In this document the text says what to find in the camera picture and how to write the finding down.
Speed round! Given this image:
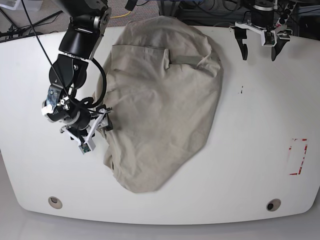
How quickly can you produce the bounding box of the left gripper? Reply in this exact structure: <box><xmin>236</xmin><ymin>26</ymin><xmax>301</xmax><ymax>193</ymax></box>
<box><xmin>233</xmin><ymin>22</ymin><xmax>291</xmax><ymax>61</ymax></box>

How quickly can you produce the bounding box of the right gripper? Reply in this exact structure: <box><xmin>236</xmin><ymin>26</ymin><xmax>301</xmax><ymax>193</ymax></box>
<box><xmin>60</xmin><ymin>106</ymin><xmax>113</xmax><ymax>143</ymax></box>

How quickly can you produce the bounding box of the beige T-shirt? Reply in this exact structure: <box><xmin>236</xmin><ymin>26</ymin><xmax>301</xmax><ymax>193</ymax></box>
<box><xmin>99</xmin><ymin>16</ymin><xmax>223</xmax><ymax>193</ymax></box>

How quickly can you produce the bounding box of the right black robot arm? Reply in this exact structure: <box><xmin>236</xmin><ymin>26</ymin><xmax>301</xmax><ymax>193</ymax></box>
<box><xmin>42</xmin><ymin>0</ymin><xmax>112</xmax><ymax>145</ymax></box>

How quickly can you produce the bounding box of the white power strip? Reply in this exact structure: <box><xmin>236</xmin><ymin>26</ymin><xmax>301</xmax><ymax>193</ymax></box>
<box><xmin>272</xmin><ymin>0</ymin><xmax>297</xmax><ymax>35</ymax></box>

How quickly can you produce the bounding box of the red tape rectangle marking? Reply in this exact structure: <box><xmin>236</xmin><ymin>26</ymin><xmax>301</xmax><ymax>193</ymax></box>
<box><xmin>286</xmin><ymin>138</ymin><xmax>308</xmax><ymax>176</ymax></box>

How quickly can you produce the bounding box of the black tripod stand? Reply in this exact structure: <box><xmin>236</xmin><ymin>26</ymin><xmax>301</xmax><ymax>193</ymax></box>
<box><xmin>0</xmin><ymin>1</ymin><xmax>69</xmax><ymax>41</ymax></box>

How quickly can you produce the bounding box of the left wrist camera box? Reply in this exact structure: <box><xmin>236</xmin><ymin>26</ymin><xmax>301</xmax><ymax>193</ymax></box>
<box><xmin>261</xmin><ymin>30</ymin><xmax>277</xmax><ymax>47</ymax></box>

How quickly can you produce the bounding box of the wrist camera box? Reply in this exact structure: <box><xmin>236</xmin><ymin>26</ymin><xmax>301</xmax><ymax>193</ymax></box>
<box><xmin>78</xmin><ymin>139</ymin><xmax>96</xmax><ymax>155</ymax></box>
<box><xmin>261</xmin><ymin>30</ymin><xmax>277</xmax><ymax>47</ymax></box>

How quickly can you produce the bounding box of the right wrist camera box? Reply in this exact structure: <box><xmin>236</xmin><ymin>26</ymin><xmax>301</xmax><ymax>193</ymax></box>
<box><xmin>78</xmin><ymin>139</ymin><xmax>96</xmax><ymax>155</ymax></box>

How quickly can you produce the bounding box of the left table cable grommet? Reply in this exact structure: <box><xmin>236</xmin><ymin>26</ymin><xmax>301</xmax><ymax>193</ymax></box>
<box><xmin>48</xmin><ymin>196</ymin><xmax>63</xmax><ymax>210</ymax></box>

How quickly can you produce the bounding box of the table cable grommet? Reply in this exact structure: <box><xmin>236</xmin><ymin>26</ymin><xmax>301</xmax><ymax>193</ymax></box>
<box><xmin>266</xmin><ymin>198</ymin><xmax>282</xmax><ymax>212</ymax></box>
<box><xmin>48</xmin><ymin>196</ymin><xmax>63</xmax><ymax>210</ymax></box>

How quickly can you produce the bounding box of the yellow cable on floor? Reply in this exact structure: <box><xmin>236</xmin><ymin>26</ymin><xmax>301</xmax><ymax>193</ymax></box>
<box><xmin>111</xmin><ymin>9</ymin><xmax>131</xmax><ymax>20</ymax></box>

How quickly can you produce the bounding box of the right table cable grommet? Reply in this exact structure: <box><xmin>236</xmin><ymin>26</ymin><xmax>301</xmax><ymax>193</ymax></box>
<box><xmin>266</xmin><ymin>198</ymin><xmax>282</xmax><ymax>212</ymax></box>

